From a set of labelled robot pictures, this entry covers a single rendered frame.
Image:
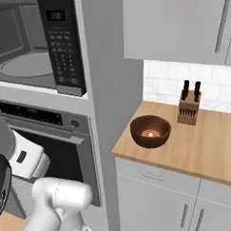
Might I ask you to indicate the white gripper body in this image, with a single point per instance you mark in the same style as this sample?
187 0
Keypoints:
42 164

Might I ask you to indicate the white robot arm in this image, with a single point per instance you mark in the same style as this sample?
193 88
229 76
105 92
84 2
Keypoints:
60 196

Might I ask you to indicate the oven door with dark window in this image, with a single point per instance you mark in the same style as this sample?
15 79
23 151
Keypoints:
64 161

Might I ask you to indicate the dark brown wooden bowl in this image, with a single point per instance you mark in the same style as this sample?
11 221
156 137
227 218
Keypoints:
151 141

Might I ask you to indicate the grey base cupboard door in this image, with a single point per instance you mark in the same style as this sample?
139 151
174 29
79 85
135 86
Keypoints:
223 219
150 207

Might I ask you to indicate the black microwave oven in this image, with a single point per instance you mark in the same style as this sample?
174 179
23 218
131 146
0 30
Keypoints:
65 46

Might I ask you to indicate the microwave door with window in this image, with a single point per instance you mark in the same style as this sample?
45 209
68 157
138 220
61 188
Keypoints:
12 33

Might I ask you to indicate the round grey oven knob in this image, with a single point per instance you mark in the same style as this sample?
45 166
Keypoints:
74 123

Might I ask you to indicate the wide grey drawer front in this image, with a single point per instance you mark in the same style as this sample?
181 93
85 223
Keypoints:
135 173

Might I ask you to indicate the tall grey appliance cabinet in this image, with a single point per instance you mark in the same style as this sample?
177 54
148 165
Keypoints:
116 89

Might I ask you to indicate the wooden knife block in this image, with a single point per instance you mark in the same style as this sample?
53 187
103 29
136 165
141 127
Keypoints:
187 112

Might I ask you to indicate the narrow grey drawer front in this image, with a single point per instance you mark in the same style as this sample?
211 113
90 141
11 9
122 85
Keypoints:
222 195

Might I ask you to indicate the stainless steel wall oven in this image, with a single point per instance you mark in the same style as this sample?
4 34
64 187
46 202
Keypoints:
41 115

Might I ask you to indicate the wide grey wall cupboard door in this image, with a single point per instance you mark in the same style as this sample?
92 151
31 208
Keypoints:
170 23

